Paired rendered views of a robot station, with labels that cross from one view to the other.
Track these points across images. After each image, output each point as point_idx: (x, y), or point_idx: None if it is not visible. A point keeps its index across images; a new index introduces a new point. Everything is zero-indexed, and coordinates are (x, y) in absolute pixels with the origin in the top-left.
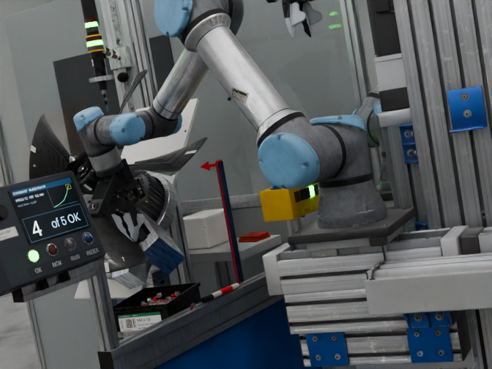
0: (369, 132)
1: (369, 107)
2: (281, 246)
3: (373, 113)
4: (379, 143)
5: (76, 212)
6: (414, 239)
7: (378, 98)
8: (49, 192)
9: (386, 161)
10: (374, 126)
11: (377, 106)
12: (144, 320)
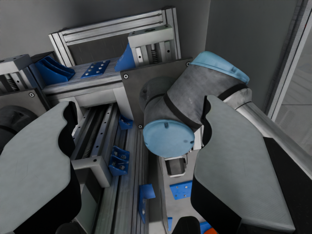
0: (165, 94)
1: (191, 101)
2: (2, 66)
3: (167, 113)
4: (153, 103)
5: None
6: None
7: (201, 116)
8: None
9: (145, 102)
10: (155, 109)
11: (147, 131)
12: None
